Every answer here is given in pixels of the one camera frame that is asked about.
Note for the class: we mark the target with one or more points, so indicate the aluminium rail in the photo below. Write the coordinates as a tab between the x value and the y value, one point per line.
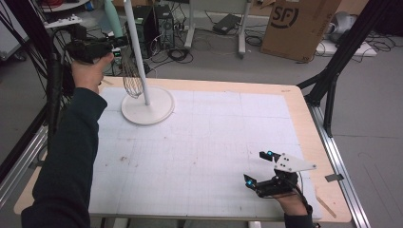
19	164
340	164

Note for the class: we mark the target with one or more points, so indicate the person's right hand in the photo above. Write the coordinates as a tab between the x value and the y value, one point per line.
291	204

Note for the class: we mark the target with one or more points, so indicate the black computer tower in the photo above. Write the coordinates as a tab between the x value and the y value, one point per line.
165	25
147	28

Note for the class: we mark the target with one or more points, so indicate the white round table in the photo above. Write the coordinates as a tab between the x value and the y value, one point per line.
68	6

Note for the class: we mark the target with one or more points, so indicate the white floor board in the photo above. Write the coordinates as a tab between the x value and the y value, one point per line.
326	49

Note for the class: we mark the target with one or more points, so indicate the white stand with round base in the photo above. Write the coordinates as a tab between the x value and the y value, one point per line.
149	109

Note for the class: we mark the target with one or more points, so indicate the grey rounded object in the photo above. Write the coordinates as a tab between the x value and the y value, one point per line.
343	22

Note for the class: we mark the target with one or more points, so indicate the person's left hand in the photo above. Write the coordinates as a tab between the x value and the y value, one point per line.
88	74

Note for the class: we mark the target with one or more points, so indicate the white stand leg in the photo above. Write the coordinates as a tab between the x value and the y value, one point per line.
189	28
242	34

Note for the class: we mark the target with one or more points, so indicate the grey tape piece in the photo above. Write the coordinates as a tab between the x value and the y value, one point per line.
333	177
37	164

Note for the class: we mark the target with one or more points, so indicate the power supply with green display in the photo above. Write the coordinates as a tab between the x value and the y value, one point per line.
118	54

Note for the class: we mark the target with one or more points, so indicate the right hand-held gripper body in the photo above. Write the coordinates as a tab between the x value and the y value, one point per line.
291	164

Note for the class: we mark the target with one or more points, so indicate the brown cardboard box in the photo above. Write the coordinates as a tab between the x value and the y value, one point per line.
294	34

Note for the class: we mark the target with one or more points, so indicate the white grid mat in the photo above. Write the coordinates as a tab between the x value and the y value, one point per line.
206	142

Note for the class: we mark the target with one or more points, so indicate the thin wooden strip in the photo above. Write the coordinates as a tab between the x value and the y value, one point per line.
327	207

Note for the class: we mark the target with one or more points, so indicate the black flat device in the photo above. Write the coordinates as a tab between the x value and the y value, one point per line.
226	23

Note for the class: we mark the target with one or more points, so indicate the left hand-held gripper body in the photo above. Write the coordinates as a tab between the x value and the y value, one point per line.
88	50

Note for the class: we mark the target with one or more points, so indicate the black metal frame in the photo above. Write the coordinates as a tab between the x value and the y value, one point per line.
345	47
31	31

